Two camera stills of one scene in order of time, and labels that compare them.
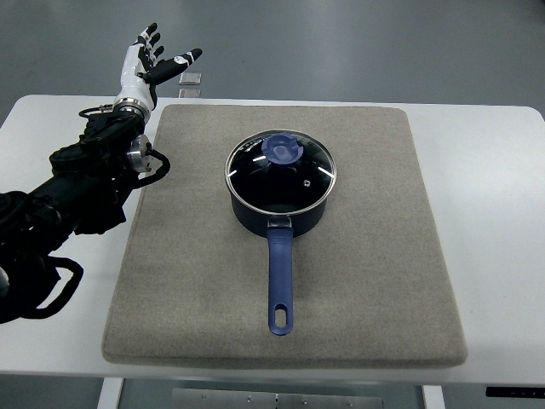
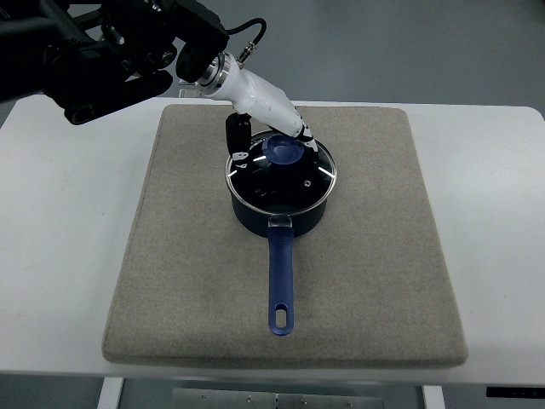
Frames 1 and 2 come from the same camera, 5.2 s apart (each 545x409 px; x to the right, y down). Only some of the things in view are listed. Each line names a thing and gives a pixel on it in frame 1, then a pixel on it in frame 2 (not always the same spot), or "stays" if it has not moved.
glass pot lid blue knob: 280,172 stays
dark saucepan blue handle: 279,229 stays
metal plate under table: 199,399 stays
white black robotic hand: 141,72 → 254,95
